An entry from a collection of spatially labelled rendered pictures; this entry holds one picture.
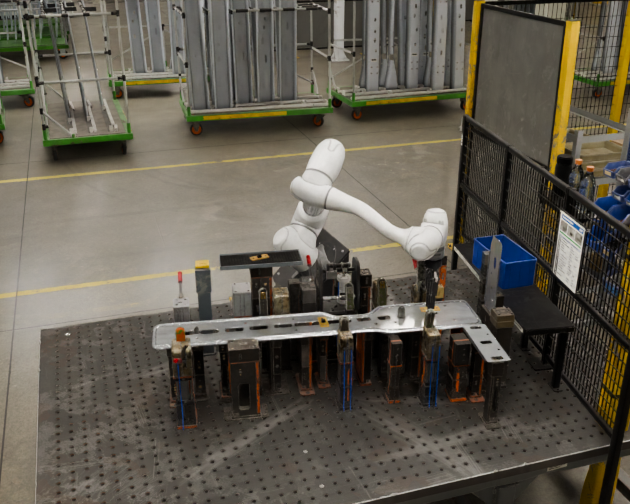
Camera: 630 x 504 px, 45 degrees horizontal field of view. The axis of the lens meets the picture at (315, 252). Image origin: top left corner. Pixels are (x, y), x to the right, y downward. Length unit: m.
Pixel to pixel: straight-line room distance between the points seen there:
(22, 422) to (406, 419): 2.30
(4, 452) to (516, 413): 2.63
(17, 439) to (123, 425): 1.35
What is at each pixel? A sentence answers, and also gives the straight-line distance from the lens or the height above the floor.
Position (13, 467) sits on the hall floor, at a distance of 4.28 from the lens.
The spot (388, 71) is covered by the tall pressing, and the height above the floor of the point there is 0.56.
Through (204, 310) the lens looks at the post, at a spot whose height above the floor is 0.94.
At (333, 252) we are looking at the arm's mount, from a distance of 3.85.
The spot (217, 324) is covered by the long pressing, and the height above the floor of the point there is 1.00.
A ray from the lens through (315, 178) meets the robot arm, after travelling 3.23.
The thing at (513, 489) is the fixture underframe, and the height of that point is 0.55.
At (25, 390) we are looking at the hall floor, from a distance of 4.85.
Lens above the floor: 2.57
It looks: 24 degrees down
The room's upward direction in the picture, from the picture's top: straight up
